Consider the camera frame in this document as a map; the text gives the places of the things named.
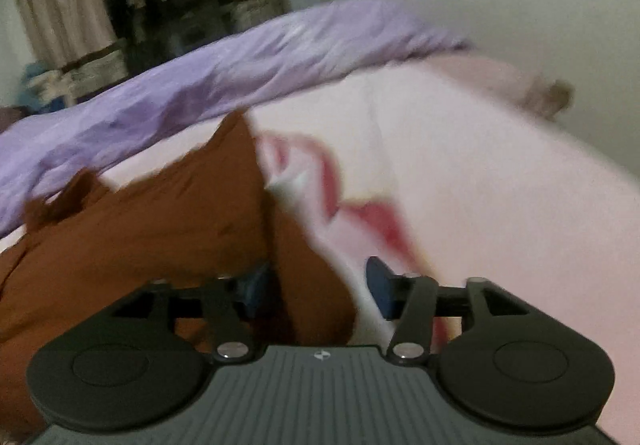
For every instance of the brown jacket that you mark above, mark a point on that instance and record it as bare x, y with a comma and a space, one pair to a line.
150, 235

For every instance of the pile of clothes by wall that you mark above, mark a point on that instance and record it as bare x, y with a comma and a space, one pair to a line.
45, 85

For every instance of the bed with pink sheet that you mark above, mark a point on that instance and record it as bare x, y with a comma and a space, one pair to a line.
500, 200

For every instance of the dark window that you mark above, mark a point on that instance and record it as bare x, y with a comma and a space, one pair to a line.
175, 25

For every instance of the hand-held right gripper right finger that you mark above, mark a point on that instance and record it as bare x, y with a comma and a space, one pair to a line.
382, 287

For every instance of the purple duvet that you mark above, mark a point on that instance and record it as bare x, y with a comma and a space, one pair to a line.
200, 85

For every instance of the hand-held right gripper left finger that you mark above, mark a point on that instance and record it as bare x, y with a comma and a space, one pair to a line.
257, 292

